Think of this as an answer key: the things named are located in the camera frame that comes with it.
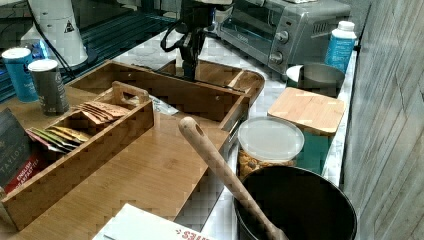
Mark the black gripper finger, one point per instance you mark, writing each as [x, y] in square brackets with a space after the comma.
[189, 68]

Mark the wooden serving tray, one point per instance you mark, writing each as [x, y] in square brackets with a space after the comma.
[214, 84]

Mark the green yellow tea bag packets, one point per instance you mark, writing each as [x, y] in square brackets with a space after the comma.
[58, 139]

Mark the silver toaster oven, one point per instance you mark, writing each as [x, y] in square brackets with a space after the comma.
[281, 34]

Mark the grey metal bowl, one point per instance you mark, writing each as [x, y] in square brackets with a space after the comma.
[317, 78]

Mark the white paper box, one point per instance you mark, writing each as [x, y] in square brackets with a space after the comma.
[132, 223]

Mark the blue white bottle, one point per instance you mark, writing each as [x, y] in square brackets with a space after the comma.
[341, 45]

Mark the blue cylindrical canister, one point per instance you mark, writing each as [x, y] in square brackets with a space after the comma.
[16, 61]

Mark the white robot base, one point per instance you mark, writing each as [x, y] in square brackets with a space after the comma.
[55, 27]

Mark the wooden spoon handle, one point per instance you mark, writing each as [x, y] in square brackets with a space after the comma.
[194, 134]

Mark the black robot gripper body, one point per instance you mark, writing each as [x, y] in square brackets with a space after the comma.
[195, 16]

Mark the grey packet in drawer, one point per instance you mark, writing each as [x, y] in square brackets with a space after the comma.
[162, 107]

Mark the brown tea bag packets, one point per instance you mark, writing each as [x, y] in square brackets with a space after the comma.
[100, 112]

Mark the dark Taylors tea box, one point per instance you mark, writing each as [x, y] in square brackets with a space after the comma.
[20, 156]

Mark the black round pot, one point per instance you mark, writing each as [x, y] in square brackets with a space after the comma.
[303, 204]

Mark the bamboo lid container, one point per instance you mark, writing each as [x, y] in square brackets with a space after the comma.
[317, 116]

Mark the dark grey cylindrical canister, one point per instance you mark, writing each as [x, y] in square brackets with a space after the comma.
[49, 86]

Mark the wooden tea caddy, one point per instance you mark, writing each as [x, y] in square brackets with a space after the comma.
[27, 202]

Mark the clear plastic snack jar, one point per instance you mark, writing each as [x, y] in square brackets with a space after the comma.
[267, 141]

